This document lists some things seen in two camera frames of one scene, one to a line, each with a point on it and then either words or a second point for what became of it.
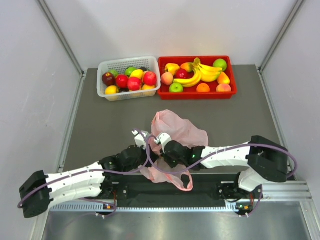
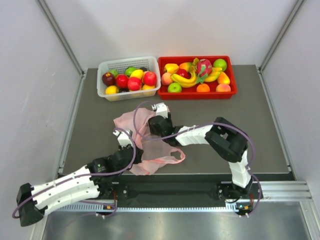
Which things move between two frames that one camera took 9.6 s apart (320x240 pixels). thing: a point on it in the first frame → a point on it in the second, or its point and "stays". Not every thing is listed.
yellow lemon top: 138,73 stays
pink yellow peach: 223,87 stays
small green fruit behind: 115,72 stays
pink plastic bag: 181,130 → 156,151
